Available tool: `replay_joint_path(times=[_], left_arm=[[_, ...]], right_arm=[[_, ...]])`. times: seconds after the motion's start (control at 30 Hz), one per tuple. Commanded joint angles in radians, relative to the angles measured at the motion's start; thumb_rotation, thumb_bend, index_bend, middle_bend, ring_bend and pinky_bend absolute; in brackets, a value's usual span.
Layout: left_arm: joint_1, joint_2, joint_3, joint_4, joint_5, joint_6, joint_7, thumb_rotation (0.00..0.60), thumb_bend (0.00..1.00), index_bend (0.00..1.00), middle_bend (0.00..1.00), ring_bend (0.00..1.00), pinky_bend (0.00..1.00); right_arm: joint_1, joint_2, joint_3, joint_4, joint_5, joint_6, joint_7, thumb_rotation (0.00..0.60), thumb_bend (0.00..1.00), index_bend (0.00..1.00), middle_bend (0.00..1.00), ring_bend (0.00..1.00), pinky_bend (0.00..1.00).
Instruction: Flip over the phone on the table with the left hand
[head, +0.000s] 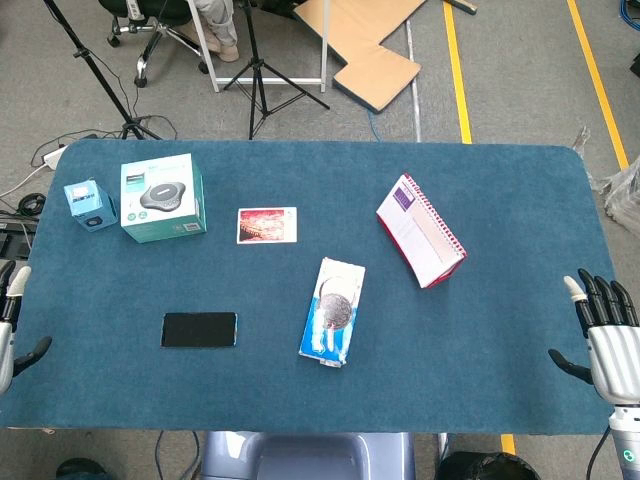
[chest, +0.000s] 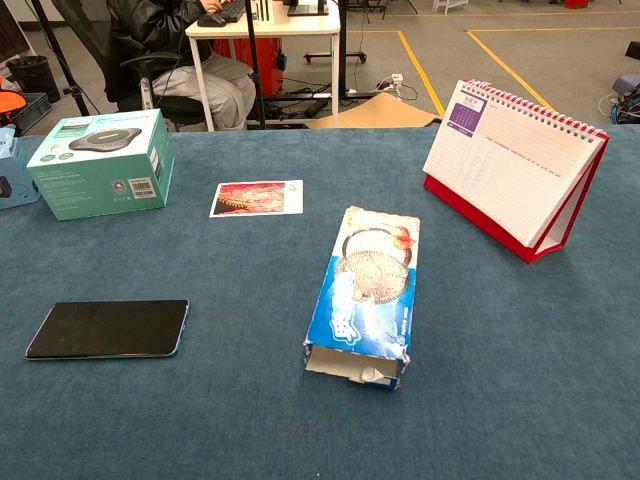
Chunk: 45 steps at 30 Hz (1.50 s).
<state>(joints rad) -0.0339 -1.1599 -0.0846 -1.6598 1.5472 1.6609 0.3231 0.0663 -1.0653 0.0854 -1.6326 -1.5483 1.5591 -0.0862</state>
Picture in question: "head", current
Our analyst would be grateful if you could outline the small blue speaker box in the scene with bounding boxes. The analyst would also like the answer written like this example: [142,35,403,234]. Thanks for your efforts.
[63,178,119,234]

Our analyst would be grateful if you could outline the teal speakerphone carton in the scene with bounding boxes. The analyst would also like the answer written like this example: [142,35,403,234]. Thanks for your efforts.
[119,152,208,245]

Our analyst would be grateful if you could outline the white power strip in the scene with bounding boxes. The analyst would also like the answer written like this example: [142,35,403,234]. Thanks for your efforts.
[43,144,69,169]

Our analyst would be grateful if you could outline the flattened brown cardboard sheet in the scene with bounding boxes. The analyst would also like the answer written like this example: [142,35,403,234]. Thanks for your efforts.
[292,0,429,114]

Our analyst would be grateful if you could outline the blue felt table mat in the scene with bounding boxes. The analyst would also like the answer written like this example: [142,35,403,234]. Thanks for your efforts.
[0,138,619,435]

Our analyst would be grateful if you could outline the clear plastic wrap pile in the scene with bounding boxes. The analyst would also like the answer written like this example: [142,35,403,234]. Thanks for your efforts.
[572,126,640,237]

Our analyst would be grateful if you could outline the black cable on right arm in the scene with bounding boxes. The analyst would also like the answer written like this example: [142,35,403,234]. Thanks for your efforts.
[585,424,612,480]

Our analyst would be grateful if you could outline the black tripod stand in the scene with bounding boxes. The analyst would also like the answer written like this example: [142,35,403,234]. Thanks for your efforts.
[223,0,331,140]

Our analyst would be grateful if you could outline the black bin bag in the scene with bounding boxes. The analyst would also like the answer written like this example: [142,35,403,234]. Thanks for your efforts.
[437,451,541,480]

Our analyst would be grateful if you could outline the lavender robot base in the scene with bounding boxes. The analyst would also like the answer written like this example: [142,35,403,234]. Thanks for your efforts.
[199,430,417,480]

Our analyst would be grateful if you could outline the red spiral desk calendar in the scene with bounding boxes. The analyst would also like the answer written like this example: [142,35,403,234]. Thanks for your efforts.
[375,172,469,290]

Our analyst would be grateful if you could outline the black equipment and cable pile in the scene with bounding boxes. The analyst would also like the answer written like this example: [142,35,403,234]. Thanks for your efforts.
[0,192,47,262]

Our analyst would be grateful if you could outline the robot right five-finger hand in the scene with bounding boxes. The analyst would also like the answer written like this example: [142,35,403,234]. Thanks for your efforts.
[548,268,640,406]

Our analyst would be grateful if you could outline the white metal-frame desk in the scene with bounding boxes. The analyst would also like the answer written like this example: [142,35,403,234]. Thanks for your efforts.
[187,0,329,94]

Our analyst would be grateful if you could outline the robot left five-finger hand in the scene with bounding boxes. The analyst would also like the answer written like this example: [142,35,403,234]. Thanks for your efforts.
[0,259,54,396]

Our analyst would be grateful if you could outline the smartphone black screen teal back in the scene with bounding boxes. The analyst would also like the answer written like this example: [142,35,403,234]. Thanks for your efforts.
[159,311,239,350]

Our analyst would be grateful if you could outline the black office chair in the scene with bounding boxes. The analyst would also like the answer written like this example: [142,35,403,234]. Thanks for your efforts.
[97,0,211,89]

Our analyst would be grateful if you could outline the blue cookie box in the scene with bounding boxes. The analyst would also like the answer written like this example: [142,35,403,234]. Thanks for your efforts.
[298,256,367,369]

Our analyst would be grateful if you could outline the red photo postcard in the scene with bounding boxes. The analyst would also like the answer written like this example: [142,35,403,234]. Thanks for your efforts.
[236,206,299,245]

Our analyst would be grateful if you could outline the black tripod with cable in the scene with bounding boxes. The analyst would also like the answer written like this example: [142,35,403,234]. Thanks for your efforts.
[42,0,164,141]

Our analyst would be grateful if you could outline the seated person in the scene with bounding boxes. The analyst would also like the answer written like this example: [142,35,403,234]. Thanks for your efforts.
[177,0,241,64]

